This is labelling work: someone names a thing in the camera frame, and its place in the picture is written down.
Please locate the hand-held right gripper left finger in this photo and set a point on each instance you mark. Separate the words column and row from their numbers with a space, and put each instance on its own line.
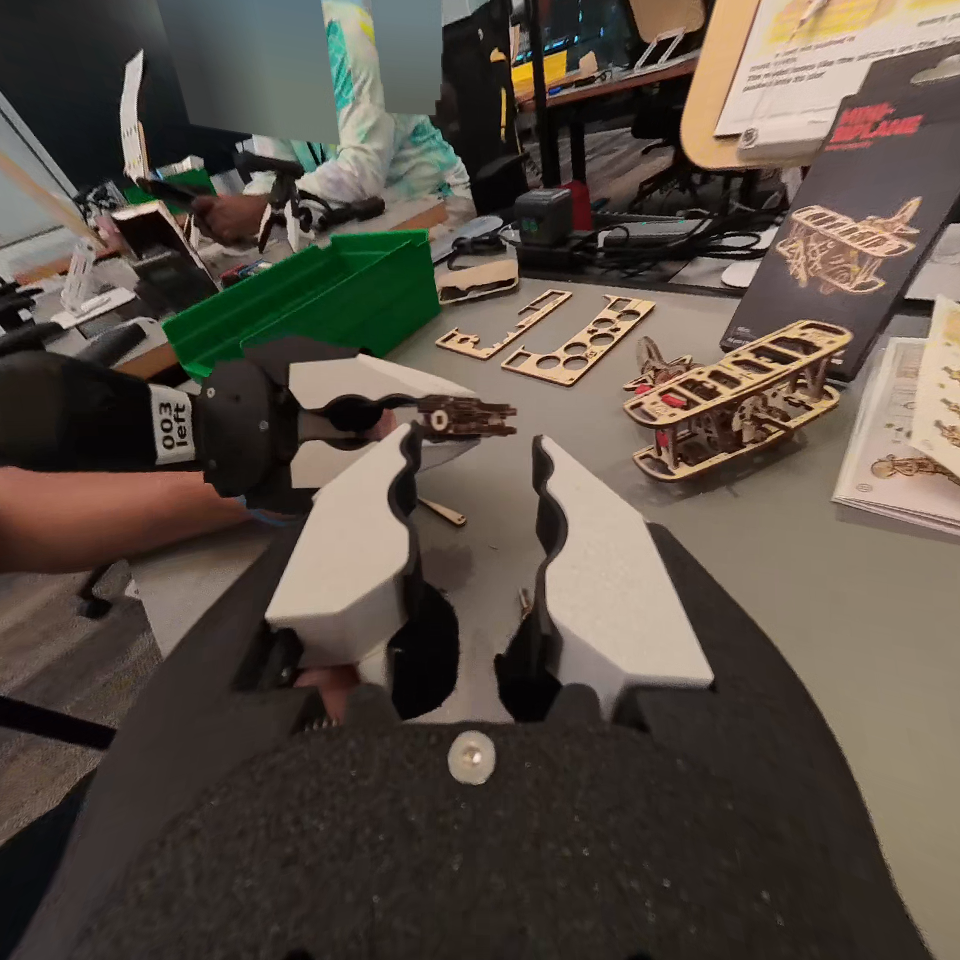
column 345, row 570

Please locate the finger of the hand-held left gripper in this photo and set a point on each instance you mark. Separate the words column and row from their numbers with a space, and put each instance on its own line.
column 315, row 465
column 352, row 379

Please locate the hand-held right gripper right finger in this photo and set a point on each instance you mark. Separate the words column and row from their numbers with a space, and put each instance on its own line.
column 622, row 600

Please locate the wooden radial engine model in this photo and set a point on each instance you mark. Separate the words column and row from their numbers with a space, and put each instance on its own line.
column 465, row 416

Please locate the person's left forearm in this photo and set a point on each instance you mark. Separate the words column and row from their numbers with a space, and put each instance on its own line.
column 112, row 517

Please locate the grey desk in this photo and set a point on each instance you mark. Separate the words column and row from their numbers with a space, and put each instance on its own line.
column 750, row 562

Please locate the blue wristband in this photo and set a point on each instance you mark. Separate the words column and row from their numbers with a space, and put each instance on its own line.
column 270, row 516

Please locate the green plastic bin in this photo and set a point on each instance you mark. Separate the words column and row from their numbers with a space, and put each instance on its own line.
column 337, row 300

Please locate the pointed wooden stick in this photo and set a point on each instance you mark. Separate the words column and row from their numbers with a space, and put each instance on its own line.
column 442, row 512

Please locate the wooden part sheet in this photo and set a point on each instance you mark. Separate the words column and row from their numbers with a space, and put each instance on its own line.
column 465, row 345
column 525, row 371

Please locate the tan cardboard sheet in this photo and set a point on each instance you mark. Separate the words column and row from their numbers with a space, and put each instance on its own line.
column 480, row 281

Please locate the wooden biplane model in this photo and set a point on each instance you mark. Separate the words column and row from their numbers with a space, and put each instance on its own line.
column 667, row 409

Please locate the instruction booklet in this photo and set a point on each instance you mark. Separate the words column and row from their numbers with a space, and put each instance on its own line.
column 885, row 420

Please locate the black metal bar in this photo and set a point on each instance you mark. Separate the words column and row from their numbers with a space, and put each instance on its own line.
column 52, row 724

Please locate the white round base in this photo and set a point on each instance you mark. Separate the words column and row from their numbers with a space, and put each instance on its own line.
column 741, row 275

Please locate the yellow board with papers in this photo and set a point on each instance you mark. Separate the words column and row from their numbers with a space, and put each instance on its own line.
column 705, row 112

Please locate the black cardboard box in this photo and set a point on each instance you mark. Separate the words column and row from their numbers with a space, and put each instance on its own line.
column 900, row 172

